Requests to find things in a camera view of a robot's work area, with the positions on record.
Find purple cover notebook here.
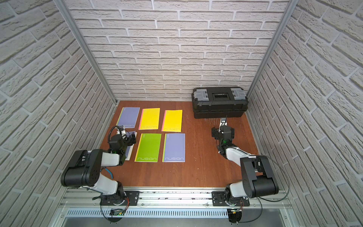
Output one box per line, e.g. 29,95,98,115
117,107,140,129

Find notebook angled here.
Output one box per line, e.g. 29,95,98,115
134,133,161,163

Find yellow cover notebook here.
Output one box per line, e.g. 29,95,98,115
139,108,160,130

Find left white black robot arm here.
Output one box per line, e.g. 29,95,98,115
60,126,137,206

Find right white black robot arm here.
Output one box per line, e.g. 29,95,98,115
211,118,279,205

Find black plastic toolbox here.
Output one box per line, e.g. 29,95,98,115
192,87,249,119

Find blue handled pliers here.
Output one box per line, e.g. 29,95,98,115
104,167,113,179

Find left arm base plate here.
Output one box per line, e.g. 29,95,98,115
101,191,140,206

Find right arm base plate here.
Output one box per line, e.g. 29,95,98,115
211,191,250,207

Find aluminium mounting rail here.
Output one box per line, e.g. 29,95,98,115
58,186,292,210

